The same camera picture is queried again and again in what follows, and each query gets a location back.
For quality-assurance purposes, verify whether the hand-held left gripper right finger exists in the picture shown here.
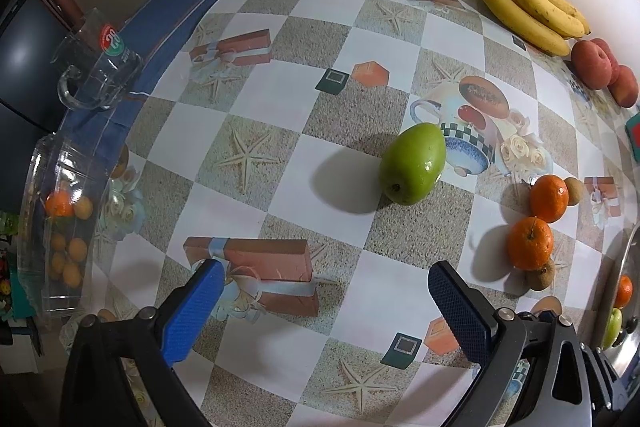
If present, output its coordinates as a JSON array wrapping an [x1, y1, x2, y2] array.
[[428, 260, 596, 427]]

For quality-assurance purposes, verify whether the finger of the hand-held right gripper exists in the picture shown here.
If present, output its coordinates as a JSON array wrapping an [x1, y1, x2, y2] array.
[[580, 344, 640, 427]]

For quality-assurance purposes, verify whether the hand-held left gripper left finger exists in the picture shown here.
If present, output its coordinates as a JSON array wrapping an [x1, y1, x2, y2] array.
[[60, 257, 226, 427]]

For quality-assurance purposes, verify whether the green jujube fruit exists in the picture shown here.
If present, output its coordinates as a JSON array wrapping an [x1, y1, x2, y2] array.
[[601, 307, 624, 350], [378, 122, 447, 206]]

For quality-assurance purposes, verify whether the orange mandarin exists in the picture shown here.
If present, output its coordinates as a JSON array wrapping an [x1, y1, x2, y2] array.
[[614, 274, 634, 309], [506, 216, 555, 271], [529, 174, 570, 224]]

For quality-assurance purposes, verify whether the round metal plate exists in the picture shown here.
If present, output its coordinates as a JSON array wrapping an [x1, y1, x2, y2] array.
[[585, 227, 640, 378]]

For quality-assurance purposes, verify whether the pile of kumquats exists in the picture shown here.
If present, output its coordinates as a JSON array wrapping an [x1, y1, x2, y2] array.
[[47, 196, 96, 288]]

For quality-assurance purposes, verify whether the checkered printed vinyl tablecloth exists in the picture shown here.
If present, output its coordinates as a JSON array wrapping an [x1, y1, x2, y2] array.
[[15, 0, 640, 427]]

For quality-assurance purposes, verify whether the small boxed mandarin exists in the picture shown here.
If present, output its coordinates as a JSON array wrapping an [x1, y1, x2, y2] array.
[[45, 191, 76, 219]]

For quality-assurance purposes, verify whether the teal storage box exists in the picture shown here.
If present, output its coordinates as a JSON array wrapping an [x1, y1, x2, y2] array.
[[9, 274, 38, 325]]

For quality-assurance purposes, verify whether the clear plastic box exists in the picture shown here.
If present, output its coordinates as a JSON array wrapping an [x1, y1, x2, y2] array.
[[16, 132, 131, 320]]

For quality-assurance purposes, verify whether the teal power socket cube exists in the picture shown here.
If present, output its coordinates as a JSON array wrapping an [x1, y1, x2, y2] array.
[[625, 113, 640, 160]]

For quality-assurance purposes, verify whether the clear glass mug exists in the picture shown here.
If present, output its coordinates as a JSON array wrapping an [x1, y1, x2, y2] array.
[[52, 7, 143, 110]]

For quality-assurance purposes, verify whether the red peach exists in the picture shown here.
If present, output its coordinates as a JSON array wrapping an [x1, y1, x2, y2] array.
[[571, 39, 615, 90], [609, 64, 640, 109], [590, 38, 621, 85]]

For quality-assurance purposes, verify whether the dark cabinet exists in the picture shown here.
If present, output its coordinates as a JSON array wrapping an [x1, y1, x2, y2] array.
[[0, 0, 71, 213]]

